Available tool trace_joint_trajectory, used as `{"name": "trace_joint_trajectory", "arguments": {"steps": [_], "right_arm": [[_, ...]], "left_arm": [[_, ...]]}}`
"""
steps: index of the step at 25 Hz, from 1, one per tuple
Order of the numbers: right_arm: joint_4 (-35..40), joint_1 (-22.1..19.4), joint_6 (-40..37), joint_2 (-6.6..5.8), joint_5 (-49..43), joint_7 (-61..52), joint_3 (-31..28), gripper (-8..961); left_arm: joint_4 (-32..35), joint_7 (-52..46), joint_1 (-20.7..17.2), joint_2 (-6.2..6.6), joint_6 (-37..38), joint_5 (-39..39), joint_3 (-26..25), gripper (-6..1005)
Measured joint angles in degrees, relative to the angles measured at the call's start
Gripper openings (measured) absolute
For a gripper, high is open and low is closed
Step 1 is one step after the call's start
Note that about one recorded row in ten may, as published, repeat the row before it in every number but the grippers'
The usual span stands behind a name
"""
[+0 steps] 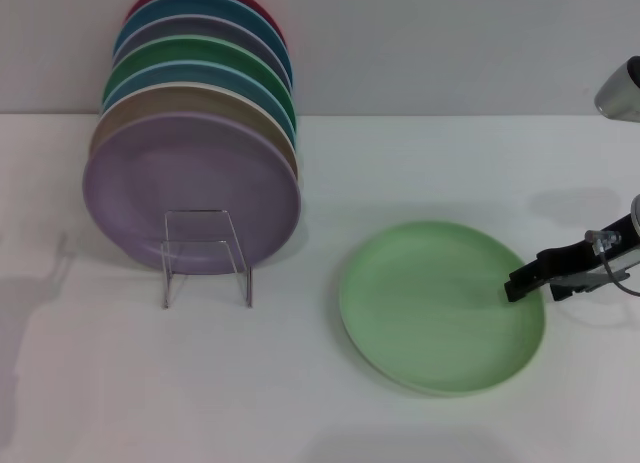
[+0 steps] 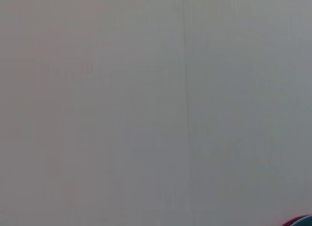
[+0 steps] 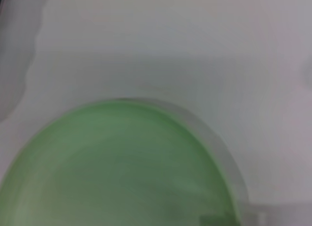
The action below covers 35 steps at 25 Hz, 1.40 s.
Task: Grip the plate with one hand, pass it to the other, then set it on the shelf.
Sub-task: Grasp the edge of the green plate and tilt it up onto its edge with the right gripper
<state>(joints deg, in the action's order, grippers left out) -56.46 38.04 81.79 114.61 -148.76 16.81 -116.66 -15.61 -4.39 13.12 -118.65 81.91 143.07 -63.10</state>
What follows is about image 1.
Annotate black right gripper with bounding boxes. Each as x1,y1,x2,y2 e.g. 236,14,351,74
504,212,640,303

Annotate light green plate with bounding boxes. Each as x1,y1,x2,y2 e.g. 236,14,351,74
338,219,548,400

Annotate clear acrylic plate rack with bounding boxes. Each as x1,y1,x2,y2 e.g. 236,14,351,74
160,209,254,311

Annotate lilac purple plate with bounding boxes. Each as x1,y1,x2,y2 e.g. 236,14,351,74
82,110,303,277

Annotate light blue plate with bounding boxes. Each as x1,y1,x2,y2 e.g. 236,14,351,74
101,58,298,149

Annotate beige plate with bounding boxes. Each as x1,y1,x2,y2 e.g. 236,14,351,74
89,81,300,184

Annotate dark green plate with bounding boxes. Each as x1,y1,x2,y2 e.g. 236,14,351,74
102,32,295,117

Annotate grey plate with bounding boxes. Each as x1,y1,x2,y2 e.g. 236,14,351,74
110,15,294,92

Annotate teal blue plate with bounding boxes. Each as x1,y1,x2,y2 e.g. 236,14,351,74
112,0,294,84

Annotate grey cable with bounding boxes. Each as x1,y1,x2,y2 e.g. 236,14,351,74
598,242,640,299

